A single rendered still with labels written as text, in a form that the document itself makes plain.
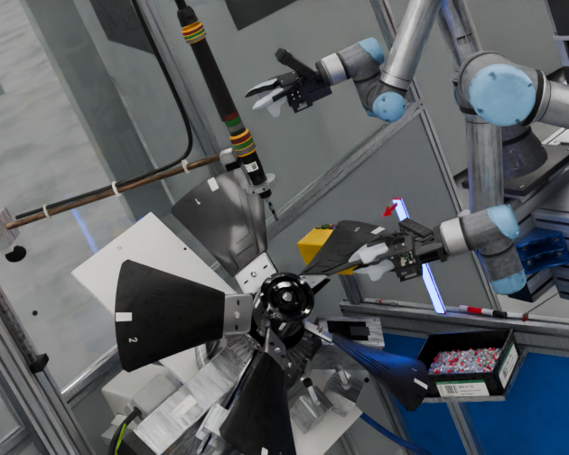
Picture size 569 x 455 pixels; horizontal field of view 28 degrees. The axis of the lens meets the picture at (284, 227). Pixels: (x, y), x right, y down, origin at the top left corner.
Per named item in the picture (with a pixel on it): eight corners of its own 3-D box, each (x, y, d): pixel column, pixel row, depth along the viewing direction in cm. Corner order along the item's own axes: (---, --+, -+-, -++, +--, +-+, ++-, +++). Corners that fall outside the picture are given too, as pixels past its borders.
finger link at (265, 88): (251, 112, 294) (284, 103, 291) (243, 92, 291) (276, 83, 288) (253, 106, 296) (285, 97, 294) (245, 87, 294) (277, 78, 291)
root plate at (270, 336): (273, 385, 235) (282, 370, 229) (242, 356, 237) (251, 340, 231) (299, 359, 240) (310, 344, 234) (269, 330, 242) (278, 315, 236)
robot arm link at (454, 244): (457, 210, 241) (469, 240, 245) (436, 217, 242) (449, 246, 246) (460, 229, 234) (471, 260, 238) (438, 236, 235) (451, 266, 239)
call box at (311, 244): (310, 276, 299) (295, 243, 295) (332, 255, 305) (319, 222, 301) (354, 280, 288) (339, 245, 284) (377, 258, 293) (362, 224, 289)
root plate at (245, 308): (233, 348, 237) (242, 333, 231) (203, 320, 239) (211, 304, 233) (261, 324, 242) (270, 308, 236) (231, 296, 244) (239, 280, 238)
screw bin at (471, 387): (414, 402, 259) (404, 377, 256) (437, 357, 271) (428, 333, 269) (503, 398, 247) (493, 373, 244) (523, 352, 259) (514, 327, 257)
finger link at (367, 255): (344, 263, 241) (387, 253, 239) (345, 247, 246) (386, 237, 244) (349, 274, 242) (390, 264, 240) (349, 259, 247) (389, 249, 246)
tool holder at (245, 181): (235, 200, 235) (217, 160, 231) (240, 187, 241) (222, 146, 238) (275, 188, 233) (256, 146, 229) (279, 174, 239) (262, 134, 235)
